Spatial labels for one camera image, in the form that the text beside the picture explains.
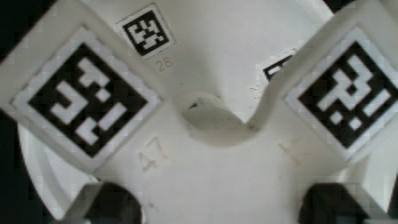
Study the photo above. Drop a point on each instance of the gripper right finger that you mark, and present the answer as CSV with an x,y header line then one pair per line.
x,y
339,204

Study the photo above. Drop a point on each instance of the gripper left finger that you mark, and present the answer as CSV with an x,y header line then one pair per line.
x,y
106,205

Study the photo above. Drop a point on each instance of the white cylindrical table leg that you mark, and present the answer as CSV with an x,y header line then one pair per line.
x,y
207,114

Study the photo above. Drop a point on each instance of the white cross-shaped table base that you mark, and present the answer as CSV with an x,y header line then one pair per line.
x,y
225,180

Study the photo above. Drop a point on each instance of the white round table top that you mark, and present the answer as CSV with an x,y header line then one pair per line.
x,y
238,50

